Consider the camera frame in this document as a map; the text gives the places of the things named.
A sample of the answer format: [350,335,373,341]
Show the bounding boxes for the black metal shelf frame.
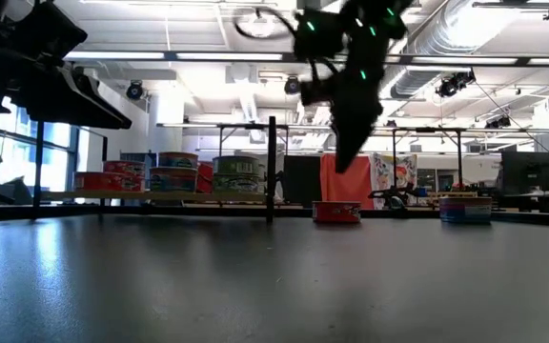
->
[33,112,278,225]

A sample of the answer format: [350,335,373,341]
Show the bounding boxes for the wooden blocks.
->
[424,190,475,199]

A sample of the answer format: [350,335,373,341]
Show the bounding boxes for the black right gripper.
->
[293,7,412,173]

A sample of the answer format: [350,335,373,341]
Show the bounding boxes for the black background monitor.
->
[501,151,549,192]

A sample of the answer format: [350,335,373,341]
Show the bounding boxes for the black metal station frame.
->
[374,125,549,190]
[156,122,291,185]

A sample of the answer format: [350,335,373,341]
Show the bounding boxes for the blue-grey partition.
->
[119,151,157,163]

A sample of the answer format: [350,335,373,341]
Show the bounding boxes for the black table mat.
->
[0,212,549,343]

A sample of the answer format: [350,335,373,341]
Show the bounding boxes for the black partition panel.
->
[282,154,322,210]

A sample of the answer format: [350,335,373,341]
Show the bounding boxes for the silver ventilation duct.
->
[383,0,504,125]

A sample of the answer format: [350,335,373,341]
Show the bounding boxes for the round black ceiling camera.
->
[283,75,302,95]
[125,80,146,101]

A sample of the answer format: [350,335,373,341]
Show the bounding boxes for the blue seafood can pale lid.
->
[149,166,200,193]
[156,151,200,169]

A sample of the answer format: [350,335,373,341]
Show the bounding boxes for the black ceiling spotlight cluster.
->
[435,70,477,99]

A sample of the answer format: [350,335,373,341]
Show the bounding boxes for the orange cloth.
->
[320,152,373,202]

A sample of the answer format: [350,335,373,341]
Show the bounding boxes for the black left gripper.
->
[0,47,132,131]

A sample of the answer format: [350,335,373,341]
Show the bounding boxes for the green seafood can gold lid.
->
[212,173,262,193]

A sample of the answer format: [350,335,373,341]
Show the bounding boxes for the black background robot device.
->
[368,187,421,211]

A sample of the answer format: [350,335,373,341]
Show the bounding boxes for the large window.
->
[0,109,90,196]

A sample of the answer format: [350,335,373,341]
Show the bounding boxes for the black ceiling fixture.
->
[472,0,549,21]

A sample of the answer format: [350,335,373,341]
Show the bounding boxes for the background work table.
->
[491,184,549,214]

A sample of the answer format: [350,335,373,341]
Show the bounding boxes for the colourful printed poster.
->
[371,152,418,192]

